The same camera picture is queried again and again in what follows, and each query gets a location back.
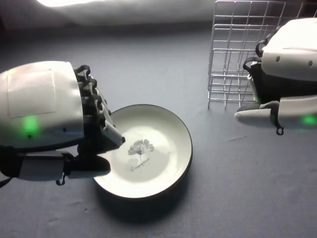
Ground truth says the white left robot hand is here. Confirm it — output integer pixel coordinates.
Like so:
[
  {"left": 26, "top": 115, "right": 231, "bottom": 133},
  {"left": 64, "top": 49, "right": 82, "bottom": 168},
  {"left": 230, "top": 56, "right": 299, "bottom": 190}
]
[{"left": 0, "top": 60, "right": 126, "bottom": 186}]

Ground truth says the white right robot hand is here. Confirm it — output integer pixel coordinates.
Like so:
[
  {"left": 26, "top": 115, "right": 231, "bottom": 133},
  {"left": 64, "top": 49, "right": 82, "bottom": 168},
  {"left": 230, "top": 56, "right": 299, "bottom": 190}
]
[{"left": 234, "top": 17, "right": 317, "bottom": 136}]

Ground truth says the silver wire dish rack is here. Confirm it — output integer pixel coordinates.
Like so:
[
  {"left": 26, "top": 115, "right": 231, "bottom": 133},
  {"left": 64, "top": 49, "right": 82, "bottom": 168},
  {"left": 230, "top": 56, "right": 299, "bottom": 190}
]
[{"left": 207, "top": 0, "right": 317, "bottom": 110}]

